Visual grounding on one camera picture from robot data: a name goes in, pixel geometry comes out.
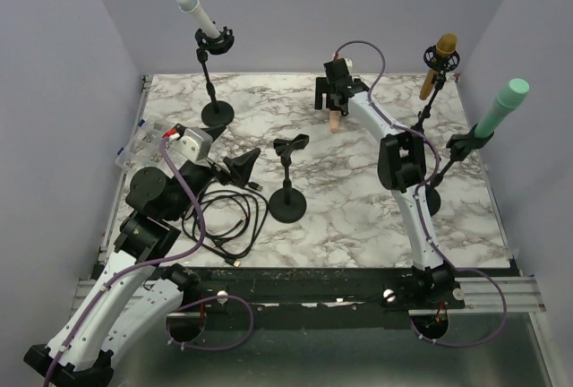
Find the black round-base clip stand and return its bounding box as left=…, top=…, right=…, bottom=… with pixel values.
left=269, top=133, right=310, bottom=224

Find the black round-base clamp stand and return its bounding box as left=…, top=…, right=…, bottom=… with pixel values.
left=425, top=125, right=493, bottom=216

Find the white microphone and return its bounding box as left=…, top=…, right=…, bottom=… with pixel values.
left=176, top=0, right=219, bottom=39

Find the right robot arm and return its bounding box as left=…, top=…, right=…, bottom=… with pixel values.
left=315, top=58, right=455, bottom=308

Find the black tripod shock-mount stand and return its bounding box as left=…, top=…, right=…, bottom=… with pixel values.
left=412, top=72, right=451, bottom=133

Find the black coiled usb cable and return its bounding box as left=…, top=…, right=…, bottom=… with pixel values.
left=181, top=178, right=272, bottom=267

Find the green microphone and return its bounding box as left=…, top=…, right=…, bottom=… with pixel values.
left=474, top=78, right=530, bottom=139

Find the clear plastic screw box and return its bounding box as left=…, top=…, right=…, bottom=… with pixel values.
left=115, top=116, right=175, bottom=174

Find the black front mounting rail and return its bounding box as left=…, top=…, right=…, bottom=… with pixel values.
left=166, top=265, right=518, bottom=340

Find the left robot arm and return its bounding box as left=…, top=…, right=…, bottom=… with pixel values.
left=24, top=125, right=261, bottom=386

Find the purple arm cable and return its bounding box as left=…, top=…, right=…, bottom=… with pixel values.
left=333, top=40, right=508, bottom=348
left=42, top=133, right=254, bottom=387

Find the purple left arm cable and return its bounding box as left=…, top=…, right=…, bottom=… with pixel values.
left=42, top=133, right=254, bottom=387

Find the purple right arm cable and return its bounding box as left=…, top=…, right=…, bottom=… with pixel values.
left=333, top=40, right=508, bottom=348

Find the pink microphone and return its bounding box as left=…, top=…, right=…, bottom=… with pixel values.
left=329, top=110, right=340, bottom=133

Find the gold microphone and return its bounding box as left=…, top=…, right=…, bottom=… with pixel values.
left=419, top=33, right=460, bottom=100

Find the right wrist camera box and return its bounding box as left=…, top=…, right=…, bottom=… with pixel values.
left=333, top=52, right=353, bottom=74

